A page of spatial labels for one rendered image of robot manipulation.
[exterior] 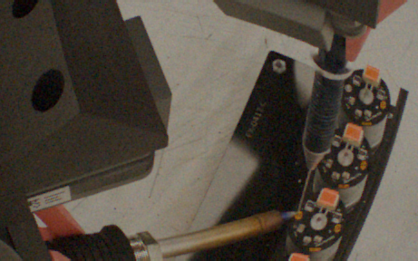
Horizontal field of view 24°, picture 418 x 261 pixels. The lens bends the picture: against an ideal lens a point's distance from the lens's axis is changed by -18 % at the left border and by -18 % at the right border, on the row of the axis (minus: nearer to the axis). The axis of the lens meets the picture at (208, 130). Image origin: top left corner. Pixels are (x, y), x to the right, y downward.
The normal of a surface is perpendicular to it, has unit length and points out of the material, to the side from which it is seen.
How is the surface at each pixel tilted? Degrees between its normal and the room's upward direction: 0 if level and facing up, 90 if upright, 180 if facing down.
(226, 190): 0
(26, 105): 28
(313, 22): 17
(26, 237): 63
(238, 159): 0
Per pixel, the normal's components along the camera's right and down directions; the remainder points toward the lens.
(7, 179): 0.37, 0.86
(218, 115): -0.05, -0.35
